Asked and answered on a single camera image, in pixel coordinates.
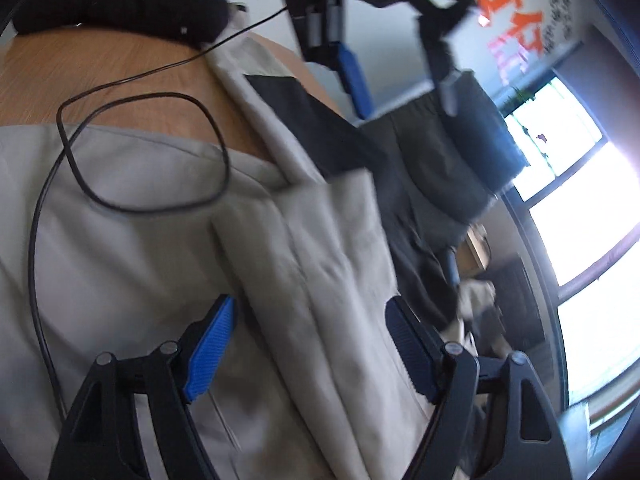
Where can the person's left forearm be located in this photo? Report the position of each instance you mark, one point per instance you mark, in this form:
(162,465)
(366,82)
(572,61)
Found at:
(100,5)

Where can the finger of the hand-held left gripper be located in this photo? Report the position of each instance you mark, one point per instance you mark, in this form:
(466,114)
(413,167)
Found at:
(440,60)
(352,75)

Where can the window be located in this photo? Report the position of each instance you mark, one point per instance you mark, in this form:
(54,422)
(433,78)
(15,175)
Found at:
(575,220)

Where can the beige hooded jacket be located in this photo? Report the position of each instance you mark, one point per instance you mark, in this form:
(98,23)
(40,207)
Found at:
(150,270)

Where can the grey office chair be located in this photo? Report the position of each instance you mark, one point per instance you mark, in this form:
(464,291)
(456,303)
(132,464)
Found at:
(490,130)

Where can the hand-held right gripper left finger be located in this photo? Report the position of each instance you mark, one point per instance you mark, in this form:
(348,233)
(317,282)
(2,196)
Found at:
(210,345)

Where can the small wooden cabinet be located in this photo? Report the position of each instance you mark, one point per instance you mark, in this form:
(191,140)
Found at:
(475,252)

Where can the dark cabinet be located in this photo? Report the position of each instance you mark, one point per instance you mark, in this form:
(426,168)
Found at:
(515,305)

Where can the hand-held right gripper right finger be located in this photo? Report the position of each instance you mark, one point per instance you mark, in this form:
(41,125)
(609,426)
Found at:
(412,345)

